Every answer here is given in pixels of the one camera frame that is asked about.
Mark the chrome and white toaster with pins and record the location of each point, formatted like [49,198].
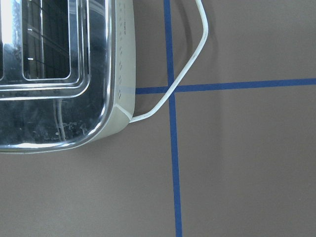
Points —
[67,72]

